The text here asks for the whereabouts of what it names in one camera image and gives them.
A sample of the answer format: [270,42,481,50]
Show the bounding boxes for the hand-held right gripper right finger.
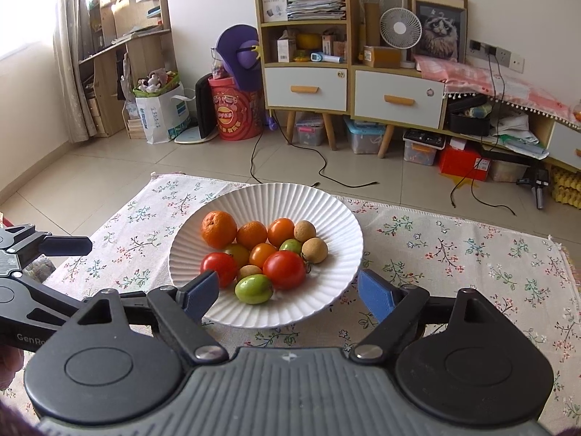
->
[349,269,497,365]

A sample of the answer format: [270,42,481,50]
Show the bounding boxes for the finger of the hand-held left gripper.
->
[0,223,94,258]
[0,276,89,328]

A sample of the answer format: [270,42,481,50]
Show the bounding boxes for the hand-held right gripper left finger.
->
[79,269,230,367]

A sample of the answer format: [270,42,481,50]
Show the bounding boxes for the red tomato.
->
[262,251,307,290]
[200,253,238,288]

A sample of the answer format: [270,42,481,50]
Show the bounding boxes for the bright green tomato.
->
[234,274,274,305]

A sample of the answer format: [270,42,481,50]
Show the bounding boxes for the yellow-green tomato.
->
[223,243,251,270]

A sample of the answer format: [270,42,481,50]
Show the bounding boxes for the white ribbed plate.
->
[168,183,365,329]

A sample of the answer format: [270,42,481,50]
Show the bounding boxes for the large bumpy mandarin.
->
[201,211,238,250]

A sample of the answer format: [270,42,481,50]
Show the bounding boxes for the orange tomato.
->
[249,242,278,269]
[267,218,296,248]

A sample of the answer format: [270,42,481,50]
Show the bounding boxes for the smooth orange mandarin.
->
[236,221,268,250]

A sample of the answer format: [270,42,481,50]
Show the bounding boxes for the floral tablecloth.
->
[9,173,581,419]

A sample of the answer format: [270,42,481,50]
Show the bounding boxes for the clear storage box black lid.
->
[403,128,448,166]

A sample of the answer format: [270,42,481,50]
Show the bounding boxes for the red box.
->
[438,144,492,182]

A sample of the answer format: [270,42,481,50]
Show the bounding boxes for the blue-lidded clear storage box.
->
[344,117,386,155]

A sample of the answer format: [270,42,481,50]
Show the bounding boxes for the white round scale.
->
[175,125,219,145]

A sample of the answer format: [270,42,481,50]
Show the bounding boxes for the white paper bag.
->
[134,82,192,145]

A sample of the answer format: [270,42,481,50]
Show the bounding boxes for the clear plastic tub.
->
[489,159,529,183]

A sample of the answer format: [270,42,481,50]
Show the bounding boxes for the red printed bucket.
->
[208,74,265,141]

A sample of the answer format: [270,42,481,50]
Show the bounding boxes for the black flat panel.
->
[194,73,219,139]

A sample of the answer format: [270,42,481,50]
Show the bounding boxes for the plush toys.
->
[138,68,180,92]

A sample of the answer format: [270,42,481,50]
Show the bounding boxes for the beige curtain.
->
[53,0,98,144]

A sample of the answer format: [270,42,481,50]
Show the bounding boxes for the black handheld tool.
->
[517,168,552,210]

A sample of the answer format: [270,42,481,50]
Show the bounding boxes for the low wooden drawer cabinet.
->
[349,64,448,160]

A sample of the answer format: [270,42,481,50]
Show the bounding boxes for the black case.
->
[447,95,493,137]

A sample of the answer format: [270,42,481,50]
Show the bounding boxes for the wooden bookshelf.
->
[77,0,178,139]

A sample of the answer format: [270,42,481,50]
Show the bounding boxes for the tall wooden shelf cabinet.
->
[253,0,352,152]

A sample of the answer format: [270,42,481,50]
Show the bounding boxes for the white papers pile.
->
[492,109,550,160]

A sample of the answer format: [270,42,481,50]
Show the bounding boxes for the yellow egg trays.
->
[550,166,581,210]

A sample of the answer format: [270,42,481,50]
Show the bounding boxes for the brown cardboard box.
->
[363,45,402,69]

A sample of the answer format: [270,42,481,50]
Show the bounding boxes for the pink cloth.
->
[413,53,581,130]

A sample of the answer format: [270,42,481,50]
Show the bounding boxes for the low wooden media stand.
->
[442,91,581,173]

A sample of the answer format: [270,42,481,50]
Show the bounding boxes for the purple plush hat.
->
[215,24,264,92]

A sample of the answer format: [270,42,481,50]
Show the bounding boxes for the white carton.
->
[277,32,298,63]

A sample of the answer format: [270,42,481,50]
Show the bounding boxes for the white desk fan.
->
[379,7,424,69]

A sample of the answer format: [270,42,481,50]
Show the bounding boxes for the brown cardboard tube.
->
[363,2,382,48]

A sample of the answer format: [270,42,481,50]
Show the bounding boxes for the framed cat picture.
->
[407,0,469,63]

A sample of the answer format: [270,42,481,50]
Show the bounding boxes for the stack of papers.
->
[286,0,346,21]

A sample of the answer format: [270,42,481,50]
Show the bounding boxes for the white box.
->
[261,0,289,23]

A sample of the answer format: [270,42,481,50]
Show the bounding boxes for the black floor cable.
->
[449,177,518,216]
[249,132,379,188]

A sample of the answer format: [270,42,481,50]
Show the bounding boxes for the wall power socket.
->
[469,39,525,72]

